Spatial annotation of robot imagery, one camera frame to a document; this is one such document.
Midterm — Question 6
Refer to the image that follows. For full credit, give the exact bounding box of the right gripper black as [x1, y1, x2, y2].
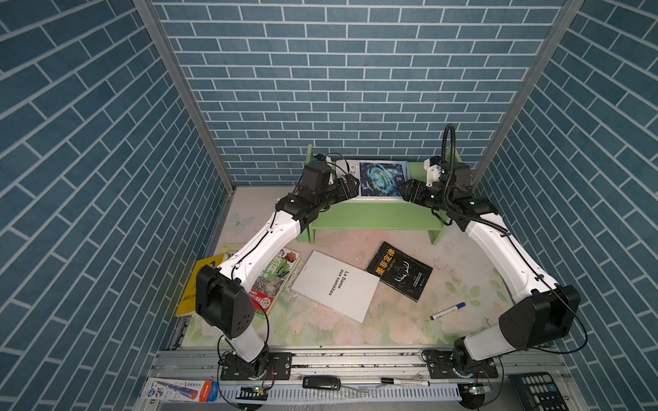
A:
[397, 177, 452, 213]

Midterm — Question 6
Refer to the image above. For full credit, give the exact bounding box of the space cover science magazine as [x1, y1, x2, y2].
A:
[336, 159, 410, 202]

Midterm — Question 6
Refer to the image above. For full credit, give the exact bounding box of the white La Dame book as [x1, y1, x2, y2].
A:
[291, 251, 380, 323]

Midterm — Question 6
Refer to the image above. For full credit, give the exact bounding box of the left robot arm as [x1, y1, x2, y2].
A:
[195, 161, 360, 365]

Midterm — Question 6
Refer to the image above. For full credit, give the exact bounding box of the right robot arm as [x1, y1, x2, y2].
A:
[400, 165, 583, 365]

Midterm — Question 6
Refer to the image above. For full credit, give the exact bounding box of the green wooden shelf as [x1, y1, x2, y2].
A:
[301, 145, 464, 245]

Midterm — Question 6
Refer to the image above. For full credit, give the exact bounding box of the black book yellow title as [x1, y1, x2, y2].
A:
[366, 241, 433, 302]

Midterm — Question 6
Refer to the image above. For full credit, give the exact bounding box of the blue white marker pen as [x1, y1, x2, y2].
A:
[430, 302, 466, 320]

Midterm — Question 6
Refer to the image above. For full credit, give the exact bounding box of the green nature encyclopedia book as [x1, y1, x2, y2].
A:
[249, 248, 301, 316]

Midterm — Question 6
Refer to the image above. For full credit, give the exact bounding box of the yellow cartoon history book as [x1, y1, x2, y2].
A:
[218, 243, 244, 259]

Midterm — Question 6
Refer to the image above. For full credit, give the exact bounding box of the black remote device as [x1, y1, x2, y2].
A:
[303, 375, 341, 390]

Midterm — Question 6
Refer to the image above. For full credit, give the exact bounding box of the black calculator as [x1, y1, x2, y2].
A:
[509, 372, 569, 411]

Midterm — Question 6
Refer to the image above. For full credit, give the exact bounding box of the red blue pen package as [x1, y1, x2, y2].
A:
[140, 378, 219, 402]

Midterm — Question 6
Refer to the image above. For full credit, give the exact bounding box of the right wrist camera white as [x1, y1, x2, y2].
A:
[423, 156, 443, 187]

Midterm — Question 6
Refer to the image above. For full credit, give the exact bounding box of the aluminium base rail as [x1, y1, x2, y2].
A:
[139, 347, 586, 410]

